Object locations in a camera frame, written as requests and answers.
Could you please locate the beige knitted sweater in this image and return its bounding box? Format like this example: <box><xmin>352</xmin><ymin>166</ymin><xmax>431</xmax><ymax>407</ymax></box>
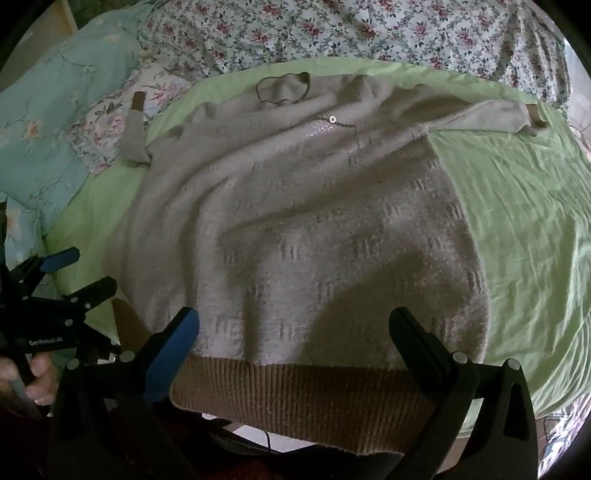
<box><xmin>112</xmin><ymin>71</ymin><xmax>550</xmax><ymax>455</ymax></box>

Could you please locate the person's left hand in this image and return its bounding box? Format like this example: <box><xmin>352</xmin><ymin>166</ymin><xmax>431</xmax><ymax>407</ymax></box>
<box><xmin>0</xmin><ymin>356</ymin><xmax>59</xmax><ymax>417</ymax></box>

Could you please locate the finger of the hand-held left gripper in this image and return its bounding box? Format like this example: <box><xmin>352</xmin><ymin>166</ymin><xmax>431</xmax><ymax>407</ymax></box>
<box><xmin>14</xmin><ymin>247</ymin><xmax>81</xmax><ymax>289</ymax></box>
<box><xmin>68</xmin><ymin>276</ymin><xmax>118</xmax><ymax>311</ymax></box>

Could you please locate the light green bed sheet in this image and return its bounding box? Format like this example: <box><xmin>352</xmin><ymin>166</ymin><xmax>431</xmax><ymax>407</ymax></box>
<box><xmin>44</xmin><ymin>58</ymin><xmax>591</xmax><ymax>430</ymax></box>

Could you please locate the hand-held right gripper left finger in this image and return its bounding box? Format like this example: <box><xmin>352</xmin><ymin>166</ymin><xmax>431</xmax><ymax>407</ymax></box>
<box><xmin>47</xmin><ymin>306</ymin><xmax>218</xmax><ymax>480</ymax></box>

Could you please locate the red floral quilt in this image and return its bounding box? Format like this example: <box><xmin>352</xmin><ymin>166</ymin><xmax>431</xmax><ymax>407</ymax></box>
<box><xmin>136</xmin><ymin>0</ymin><xmax>571</xmax><ymax>112</ymax></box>

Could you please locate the pale floral pillow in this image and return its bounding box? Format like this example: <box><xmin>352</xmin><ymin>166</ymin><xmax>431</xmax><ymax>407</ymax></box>
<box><xmin>69</xmin><ymin>62</ymin><xmax>195</xmax><ymax>176</ymax></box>

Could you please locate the teal floral pillow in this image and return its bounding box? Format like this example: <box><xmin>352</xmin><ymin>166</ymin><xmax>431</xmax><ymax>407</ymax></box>
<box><xmin>0</xmin><ymin>0</ymin><xmax>155</xmax><ymax>296</ymax></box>

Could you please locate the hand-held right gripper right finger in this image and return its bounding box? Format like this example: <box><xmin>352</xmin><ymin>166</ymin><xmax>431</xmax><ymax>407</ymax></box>
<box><xmin>389</xmin><ymin>307</ymin><xmax>539</xmax><ymax>480</ymax></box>

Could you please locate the beige wooden headboard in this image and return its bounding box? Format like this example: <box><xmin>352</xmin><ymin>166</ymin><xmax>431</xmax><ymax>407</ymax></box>
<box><xmin>4</xmin><ymin>0</ymin><xmax>79</xmax><ymax>88</ymax></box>

